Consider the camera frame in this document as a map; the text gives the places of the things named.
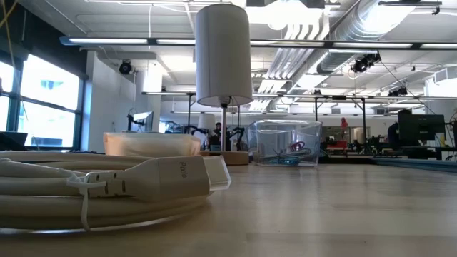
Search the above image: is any grey monitor on arm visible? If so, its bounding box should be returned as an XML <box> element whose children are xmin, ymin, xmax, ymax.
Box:
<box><xmin>127</xmin><ymin>111</ymin><xmax>154</xmax><ymax>133</ymax></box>

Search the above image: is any small white lamp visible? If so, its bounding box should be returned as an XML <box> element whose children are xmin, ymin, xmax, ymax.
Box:
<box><xmin>197</xmin><ymin>113</ymin><xmax>217</xmax><ymax>131</ymax></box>

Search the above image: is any white shade wooden base lamp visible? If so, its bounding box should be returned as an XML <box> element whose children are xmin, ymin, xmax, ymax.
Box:
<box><xmin>194</xmin><ymin>3</ymin><xmax>253</xmax><ymax>166</ymax></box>

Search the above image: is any orange translucent plastic bin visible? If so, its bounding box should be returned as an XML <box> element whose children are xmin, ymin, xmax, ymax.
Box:
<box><xmin>103</xmin><ymin>131</ymin><xmax>202</xmax><ymax>158</ymax></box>

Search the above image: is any clear plastic bin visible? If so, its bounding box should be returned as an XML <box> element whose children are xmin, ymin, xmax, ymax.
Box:
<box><xmin>247</xmin><ymin>119</ymin><xmax>323</xmax><ymax>168</ymax></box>

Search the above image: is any black round ceiling device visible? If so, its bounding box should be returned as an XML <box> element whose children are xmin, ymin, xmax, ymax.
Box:
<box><xmin>118</xmin><ymin>59</ymin><xmax>133</xmax><ymax>75</ymax></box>

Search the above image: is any long ceiling light bar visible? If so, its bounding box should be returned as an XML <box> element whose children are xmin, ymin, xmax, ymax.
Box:
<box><xmin>59</xmin><ymin>35</ymin><xmax>457</xmax><ymax>51</ymax></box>

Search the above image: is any black computer monitor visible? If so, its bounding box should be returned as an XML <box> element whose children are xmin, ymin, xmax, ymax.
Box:
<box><xmin>398</xmin><ymin>113</ymin><xmax>446</xmax><ymax>142</ymax></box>

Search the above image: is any white coiled ethernet cable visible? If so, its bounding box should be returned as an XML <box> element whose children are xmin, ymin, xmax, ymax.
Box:
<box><xmin>0</xmin><ymin>149</ymin><xmax>232</xmax><ymax>233</ymax></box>

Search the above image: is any silver ventilation duct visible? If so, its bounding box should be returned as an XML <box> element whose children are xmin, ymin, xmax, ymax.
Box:
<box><xmin>316</xmin><ymin>0</ymin><xmax>417</xmax><ymax>74</ymax></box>

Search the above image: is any black ceiling camera cluster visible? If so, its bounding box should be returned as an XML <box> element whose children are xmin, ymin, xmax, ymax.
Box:
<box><xmin>350</xmin><ymin>52</ymin><xmax>382</xmax><ymax>74</ymax></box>

